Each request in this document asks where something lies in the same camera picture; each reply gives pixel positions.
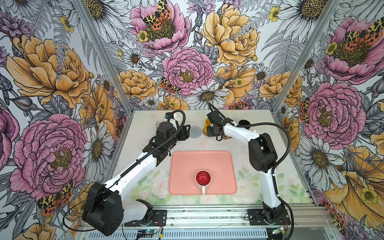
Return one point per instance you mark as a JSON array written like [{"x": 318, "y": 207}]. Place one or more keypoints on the grey woven round coaster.
[{"x": 195, "y": 132}]

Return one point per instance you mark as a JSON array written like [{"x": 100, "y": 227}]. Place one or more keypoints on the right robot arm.
[{"x": 262, "y": 155}]

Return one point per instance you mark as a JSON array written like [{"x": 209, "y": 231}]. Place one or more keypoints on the red inside mug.
[{"x": 203, "y": 180}]

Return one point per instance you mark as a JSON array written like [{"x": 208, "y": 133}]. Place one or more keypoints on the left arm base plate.
[{"x": 159, "y": 217}]

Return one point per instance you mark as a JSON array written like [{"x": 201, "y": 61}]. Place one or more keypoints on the lavender mug white inside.
[{"x": 159, "y": 121}]

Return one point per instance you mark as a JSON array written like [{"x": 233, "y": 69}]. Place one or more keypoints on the pink silicone tray mat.
[{"x": 185, "y": 165}]

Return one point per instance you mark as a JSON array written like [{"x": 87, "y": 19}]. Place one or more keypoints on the black mug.
[{"x": 245, "y": 124}]

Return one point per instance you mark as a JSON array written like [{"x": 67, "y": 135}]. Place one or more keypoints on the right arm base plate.
[{"x": 259, "y": 217}]

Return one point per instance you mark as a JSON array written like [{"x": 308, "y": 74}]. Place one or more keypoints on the yellow mug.
[{"x": 206, "y": 126}]

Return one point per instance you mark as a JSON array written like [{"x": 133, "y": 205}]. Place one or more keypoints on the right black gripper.
[{"x": 209, "y": 133}]

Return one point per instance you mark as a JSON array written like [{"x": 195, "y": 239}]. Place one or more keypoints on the aluminium front rail frame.
[{"x": 308, "y": 222}]

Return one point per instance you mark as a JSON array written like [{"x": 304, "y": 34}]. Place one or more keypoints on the green circuit board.
[{"x": 146, "y": 234}]

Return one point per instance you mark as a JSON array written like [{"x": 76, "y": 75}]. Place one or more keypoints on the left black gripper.
[{"x": 184, "y": 133}]

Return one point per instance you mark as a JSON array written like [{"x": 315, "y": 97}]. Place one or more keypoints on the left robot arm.
[{"x": 104, "y": 209}]

